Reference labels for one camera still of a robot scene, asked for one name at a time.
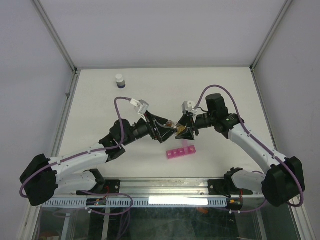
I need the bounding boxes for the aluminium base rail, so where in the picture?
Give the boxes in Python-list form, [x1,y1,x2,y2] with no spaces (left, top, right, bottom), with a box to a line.
[62,177,266,198]

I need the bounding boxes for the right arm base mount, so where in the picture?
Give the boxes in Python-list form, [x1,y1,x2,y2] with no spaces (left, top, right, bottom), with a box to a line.
[207,167,265,213]

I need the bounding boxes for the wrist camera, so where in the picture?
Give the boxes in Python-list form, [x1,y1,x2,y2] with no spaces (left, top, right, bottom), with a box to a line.
[181,100,197,116]
[129,98,149,122]

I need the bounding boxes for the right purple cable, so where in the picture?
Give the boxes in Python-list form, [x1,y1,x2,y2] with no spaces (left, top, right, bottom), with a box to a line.
[196,84,306,208]

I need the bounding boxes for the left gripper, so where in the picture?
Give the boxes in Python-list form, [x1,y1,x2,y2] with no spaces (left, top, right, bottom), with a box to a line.
[122,111,178,146]

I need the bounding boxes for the right aluminium frame post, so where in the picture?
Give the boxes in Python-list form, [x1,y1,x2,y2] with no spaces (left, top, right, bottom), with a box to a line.
[249,0,294,72]

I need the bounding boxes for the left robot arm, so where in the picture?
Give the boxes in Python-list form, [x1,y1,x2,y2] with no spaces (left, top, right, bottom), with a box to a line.
[19,112,178,206]

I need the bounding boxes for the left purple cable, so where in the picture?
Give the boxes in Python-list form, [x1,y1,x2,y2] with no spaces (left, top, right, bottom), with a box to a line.
[19,96,132,199]

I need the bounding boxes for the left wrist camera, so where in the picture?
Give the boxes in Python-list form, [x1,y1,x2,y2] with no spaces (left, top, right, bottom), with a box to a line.
[129,98,149,122]

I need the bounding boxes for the white slotted cable duct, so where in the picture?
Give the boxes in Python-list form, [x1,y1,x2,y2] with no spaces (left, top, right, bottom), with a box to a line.
[42,196,228,209]

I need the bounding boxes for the white capped pill bottle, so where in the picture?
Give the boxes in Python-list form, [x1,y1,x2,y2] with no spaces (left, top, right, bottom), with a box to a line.
[115,73,126,89]

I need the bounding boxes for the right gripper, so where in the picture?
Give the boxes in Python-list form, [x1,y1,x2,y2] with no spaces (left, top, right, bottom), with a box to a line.
[174,112,216,140]

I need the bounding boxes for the pink weekly pill organizer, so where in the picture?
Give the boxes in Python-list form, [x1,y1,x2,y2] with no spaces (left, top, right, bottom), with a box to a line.
[166,140,197,160]

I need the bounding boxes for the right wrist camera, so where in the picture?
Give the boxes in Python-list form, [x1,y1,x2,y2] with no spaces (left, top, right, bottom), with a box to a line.
[181,100,197,116]

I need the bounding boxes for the purple cable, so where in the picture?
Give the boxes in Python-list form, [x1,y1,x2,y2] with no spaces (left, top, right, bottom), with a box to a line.
[19,96,132,199]
[196,84,306,208]

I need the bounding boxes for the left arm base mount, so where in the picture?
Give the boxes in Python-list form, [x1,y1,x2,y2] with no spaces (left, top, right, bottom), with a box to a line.
[76,168,121,196]

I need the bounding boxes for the left aluminium frame post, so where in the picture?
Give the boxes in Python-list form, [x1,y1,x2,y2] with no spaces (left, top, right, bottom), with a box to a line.
[31,0,78,75]

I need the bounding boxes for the clear bottle yellow capsules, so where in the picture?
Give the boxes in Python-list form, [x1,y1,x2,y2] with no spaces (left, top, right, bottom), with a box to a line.
[165,120,186,135]

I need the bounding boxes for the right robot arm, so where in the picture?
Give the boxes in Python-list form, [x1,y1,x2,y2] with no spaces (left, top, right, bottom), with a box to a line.
[176,93,306,207]

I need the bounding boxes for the aluminium frame post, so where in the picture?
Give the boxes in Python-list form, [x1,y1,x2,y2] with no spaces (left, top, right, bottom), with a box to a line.
[31,0,78,75]
[249,0,294,72]

